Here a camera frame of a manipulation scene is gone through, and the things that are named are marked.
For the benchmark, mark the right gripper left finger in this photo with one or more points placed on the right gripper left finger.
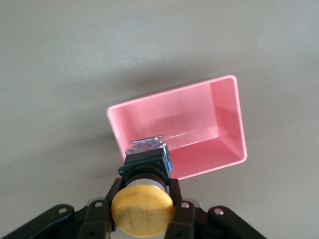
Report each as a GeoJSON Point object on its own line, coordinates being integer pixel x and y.
{"type": "Point", "coordinates": [96, 219]}

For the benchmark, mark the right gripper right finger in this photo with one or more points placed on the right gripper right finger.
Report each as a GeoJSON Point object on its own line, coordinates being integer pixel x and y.
{"type": "Point", "coordinates": [183, 221]}

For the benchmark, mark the yellow push button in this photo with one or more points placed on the yellow push button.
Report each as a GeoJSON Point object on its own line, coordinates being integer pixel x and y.
{"type": "Point", "coordinates": [142, 211]}

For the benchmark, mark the pink plastic box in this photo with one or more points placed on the pink plastic box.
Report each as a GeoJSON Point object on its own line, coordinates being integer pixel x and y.
{"type": "Point", "coordinates": [189, 119]}

